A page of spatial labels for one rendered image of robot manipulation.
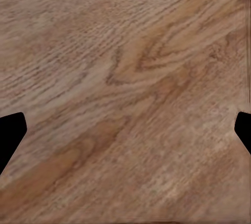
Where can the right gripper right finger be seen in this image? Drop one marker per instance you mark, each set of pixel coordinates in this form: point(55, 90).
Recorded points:
point(243, 129)

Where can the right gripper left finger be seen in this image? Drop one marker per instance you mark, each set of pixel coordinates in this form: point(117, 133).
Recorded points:
point(12, 130)

